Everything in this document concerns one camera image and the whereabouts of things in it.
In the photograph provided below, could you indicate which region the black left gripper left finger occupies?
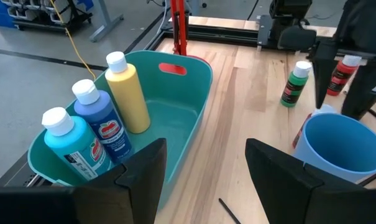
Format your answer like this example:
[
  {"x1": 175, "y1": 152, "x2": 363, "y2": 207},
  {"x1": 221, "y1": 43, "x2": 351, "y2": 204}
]
[{"x1": 72, "y1": 138, "x2": 168, "y2": 224}]

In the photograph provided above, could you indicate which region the gray desk leg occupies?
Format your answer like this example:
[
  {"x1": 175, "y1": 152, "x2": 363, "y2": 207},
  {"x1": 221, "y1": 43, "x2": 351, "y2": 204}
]
[{"x1": 88, "y1": 0, "x2": 125, "y2": 44}]

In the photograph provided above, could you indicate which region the large purple paint bottle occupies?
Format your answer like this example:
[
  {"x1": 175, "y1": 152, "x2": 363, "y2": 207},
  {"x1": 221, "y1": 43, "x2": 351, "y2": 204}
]
[{"x1": 71, "y1": 78, "x2": 135, "y2": 165}]

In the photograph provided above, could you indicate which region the small green paint bottle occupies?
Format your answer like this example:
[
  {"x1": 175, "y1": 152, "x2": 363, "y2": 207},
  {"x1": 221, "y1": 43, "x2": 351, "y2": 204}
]
[{"x1": 280, "y1": 60, "x2": 313, "y2": 108}]

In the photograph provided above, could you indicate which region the yellow cable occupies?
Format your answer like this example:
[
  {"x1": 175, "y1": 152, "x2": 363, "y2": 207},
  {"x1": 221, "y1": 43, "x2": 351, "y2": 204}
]
[{"x1": 48, "y1": 0, "x2": 98, "y2": 81}]

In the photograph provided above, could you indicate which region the silver ferrule black paintbrush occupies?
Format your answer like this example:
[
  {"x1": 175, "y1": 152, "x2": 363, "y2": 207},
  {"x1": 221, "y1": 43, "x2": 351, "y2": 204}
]
[{"x1": 357, "y1": 167, "x2": 376, "y2": 188}]

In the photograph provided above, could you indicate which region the large yellow paint bottle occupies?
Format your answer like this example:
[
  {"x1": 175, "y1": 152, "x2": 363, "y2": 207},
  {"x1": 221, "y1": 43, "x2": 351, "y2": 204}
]
[{"x1": 104, "y1": 50, "x2": 152, "y2": 134}]

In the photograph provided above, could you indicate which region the small red paint bottle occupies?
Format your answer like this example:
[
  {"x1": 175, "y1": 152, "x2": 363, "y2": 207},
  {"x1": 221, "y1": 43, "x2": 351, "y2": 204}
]
[{"x1": 326, "y1": 54, "x2": 362, "y2": 96}]

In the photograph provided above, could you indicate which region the teal plastic bin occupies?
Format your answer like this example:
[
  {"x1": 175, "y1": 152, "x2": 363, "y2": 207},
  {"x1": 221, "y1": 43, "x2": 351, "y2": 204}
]
[{"x1": 27, "y1": 50, "x2": 214, "y2": 212}]

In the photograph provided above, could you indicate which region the small dark paint bottle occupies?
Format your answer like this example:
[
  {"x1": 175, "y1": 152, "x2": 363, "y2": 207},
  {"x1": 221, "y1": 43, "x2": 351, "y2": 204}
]
[{"x1": 341, "y1": 80, "x2": 376, "y2": 121}]

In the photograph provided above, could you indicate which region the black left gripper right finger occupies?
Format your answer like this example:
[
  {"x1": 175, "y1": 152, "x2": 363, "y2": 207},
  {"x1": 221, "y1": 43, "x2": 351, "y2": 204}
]
[{"x1": 244, "y1": 138, "x2": 376, "y2": 224}]

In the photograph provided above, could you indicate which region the blue plastic cup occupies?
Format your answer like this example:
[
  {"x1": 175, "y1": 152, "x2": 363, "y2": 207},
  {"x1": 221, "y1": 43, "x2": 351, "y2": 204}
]
[{"x1": 291, "y1": 112, "x2": 376, "y2": 184}]

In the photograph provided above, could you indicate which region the small maroon paint bottle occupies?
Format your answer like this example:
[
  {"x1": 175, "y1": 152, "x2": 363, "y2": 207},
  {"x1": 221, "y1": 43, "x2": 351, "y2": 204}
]
[{"x1": 291, "y1": 104, "x2": 339, "y2": 149}]

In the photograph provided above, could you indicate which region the white cable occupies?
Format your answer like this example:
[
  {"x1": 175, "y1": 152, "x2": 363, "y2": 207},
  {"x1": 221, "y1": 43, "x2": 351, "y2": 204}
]
[{"x1": 156, "y1": 0, "x2": 172, "y2": 35}]

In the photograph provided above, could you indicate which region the large light blue paint bottle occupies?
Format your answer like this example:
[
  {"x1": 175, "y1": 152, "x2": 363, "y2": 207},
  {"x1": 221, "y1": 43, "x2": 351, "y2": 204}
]
[{"x1": 40, "y1": 106, "x2": 114, "y2": 183}]

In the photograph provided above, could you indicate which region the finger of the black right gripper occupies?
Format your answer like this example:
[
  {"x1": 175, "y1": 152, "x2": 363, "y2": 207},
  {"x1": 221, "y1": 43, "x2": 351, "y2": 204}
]
[
  {"x1": 351, "y1": 58, "x2": 376, "y2": 94},
  {"x1": 311, "y1": 57, "x2": 338, "y2": 110}
]

